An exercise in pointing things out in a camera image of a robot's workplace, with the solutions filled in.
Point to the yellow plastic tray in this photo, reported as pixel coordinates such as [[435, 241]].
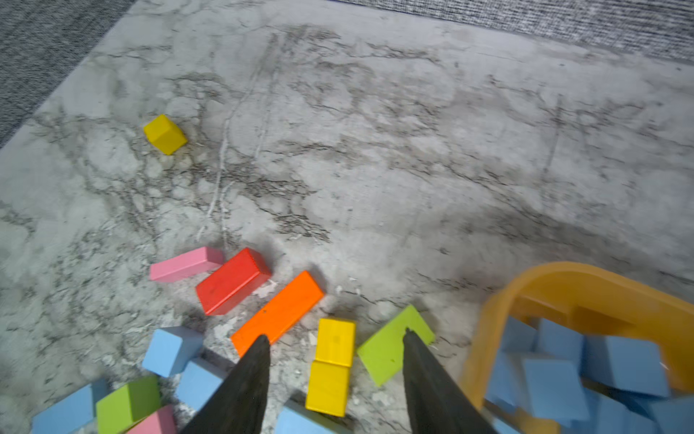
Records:
[[594, 302]]

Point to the red block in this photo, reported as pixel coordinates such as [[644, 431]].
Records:
[[233, 282]]

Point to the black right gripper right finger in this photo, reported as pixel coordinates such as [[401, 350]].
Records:
[[435, 402]]

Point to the light blue long block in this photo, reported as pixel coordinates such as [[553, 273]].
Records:
[[73, 412], [295, 418], [547, 387]]

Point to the light blue cube block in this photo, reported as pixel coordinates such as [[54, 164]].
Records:
[[559, 341], [199, 381], [502, 383], [610, 416], [171, 348]]

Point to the lime green cube block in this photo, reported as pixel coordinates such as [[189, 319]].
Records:
[[123, 409]]

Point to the pink block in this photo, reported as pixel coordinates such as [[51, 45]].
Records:
[[160, 422], [186, 265]]

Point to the yellow cube block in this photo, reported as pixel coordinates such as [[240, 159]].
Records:
[[165, 135]]

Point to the orange long block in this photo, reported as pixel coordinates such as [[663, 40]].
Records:
[[280, 314]]

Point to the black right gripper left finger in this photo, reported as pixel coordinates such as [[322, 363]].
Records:
[[239, 404]]

